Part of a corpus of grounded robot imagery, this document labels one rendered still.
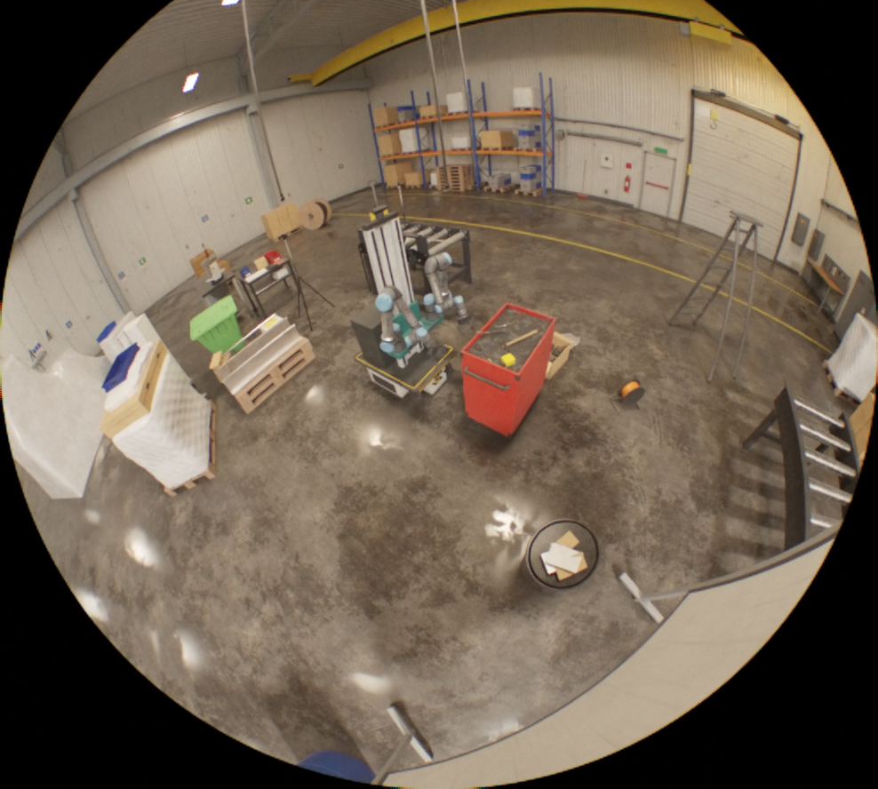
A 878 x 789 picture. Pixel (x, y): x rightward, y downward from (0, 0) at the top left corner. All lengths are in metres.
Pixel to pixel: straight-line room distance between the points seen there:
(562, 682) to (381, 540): 1.81
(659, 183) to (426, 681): 12.32
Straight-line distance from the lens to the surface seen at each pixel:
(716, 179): 11.76
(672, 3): 8.81
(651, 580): 2.73
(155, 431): 3.30
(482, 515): 2.45
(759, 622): 1.33
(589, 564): 1.85
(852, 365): 6.95
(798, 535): 2.83
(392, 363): 3.03
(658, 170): 11.51
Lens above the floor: 2.36
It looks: 42 degrees down
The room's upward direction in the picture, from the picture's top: 9 degrees counter-clockwise
